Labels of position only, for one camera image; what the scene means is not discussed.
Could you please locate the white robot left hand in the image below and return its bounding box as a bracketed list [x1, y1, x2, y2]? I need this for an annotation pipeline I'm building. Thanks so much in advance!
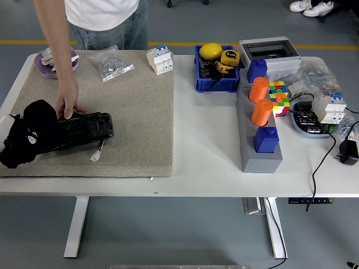
[0, 113, 17, 154]

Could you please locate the person's hand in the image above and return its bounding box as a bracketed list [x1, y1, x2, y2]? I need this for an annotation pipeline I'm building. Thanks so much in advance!
[53, 77, 88, 120]

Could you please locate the black rag with white marks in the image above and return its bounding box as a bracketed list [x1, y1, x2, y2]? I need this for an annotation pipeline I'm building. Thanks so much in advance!
[0, 99, 60, 169]

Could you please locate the glossy black panel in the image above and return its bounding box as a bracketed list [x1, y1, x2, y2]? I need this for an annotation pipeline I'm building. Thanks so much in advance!
[33, 112, 114, 154]

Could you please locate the wire lead with white connector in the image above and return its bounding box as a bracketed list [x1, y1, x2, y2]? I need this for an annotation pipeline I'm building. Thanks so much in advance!
[89, 138, 107, 163]

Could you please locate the black table control panel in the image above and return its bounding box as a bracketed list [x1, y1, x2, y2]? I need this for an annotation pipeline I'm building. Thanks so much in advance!
[288, 197, 334, 205]

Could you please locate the purple dish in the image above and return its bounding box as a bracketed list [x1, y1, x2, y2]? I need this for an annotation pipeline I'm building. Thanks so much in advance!
[34, 47, 80, 79]

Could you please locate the clear bag of screws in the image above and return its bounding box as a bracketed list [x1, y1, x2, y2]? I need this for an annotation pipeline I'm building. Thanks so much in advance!
[85, 44, 135, 83]

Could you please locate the grey-brown table mat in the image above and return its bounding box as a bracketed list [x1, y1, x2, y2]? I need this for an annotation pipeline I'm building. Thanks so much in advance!
[0, 49, 174, 179]

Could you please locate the white table leg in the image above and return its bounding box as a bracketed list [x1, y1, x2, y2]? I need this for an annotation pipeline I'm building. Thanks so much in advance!
[265, 197, 288, 259]
[63, 196, 90, 258]

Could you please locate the person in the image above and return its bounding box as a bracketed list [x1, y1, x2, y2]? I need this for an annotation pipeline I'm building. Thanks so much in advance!
[33, 0, 149, 120]

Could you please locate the white circuit breaker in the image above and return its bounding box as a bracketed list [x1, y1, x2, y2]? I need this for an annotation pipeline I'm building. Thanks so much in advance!
[146, 44, 174, 76]
[311, 92, 347, 124]

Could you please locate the black power adapter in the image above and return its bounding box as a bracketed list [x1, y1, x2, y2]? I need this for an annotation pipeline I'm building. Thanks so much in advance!
[335, 139, 359, 165]

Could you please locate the grey box under table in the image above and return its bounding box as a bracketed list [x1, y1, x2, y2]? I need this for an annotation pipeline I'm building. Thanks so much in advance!
[242, 197, 266, 216]

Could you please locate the grey block holder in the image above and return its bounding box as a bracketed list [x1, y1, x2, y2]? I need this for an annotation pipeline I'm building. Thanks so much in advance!
[235, 73, 283, 174]

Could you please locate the light blue dish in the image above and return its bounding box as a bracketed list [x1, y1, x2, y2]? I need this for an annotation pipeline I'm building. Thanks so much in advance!
[289, 100, 340, 139]

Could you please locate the clear bag of parts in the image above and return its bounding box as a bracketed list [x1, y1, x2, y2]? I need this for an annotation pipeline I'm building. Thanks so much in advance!
[286, 60, 344, 99]
[332, 108, 359, 143]

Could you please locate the black brown tool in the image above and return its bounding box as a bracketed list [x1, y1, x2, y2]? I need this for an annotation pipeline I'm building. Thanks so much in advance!
[199, 60, 215, 80]

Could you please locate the blue plastic bin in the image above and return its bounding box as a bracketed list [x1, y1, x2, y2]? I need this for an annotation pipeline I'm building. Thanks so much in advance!
[194, 44, 241, 93]

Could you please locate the yellow round case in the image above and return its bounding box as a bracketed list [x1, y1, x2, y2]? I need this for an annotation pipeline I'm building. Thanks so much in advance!
[199, 42, 224, 61]

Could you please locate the blue block with knob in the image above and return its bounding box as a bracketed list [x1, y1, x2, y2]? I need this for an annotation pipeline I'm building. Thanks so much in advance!
[253, 126, 280, 154]
[247, 58, 268, 84]

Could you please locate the yellow black tape measure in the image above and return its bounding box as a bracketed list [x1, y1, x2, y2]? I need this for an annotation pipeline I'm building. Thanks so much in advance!
[214, 61, 235, 75]

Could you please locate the black electronic module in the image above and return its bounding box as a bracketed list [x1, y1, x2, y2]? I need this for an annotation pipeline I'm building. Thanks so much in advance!
[293, 103, 329, 134]

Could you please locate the orange cylinder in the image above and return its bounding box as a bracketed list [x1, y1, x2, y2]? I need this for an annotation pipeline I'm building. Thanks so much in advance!
[248, 77, 270, 104]
[251, 99, 274, 127]

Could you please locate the colourful puzzle cube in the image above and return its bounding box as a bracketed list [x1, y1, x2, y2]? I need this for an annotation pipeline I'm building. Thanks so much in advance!
[268, 80, 291, 118]

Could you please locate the white shoe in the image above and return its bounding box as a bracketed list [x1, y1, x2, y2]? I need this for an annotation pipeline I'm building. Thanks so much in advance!
[302, 1, 334, 17]
[289, 0, 312, 12]

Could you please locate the black chair base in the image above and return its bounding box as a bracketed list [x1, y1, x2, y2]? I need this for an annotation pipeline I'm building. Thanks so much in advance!
[318, 0, 359, 23]

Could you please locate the black cable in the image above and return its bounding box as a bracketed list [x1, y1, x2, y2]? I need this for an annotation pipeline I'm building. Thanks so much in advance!
[287, 93, 337, 213]
[263, 197, 287, 269]

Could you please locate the black adapter cord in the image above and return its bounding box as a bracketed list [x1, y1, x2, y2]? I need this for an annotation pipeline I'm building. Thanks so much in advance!
[343, 120, 359, 141]

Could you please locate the grey enclosure box clear lid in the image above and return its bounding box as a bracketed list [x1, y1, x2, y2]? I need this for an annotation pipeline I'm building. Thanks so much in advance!
[238, 36, 302, 82]

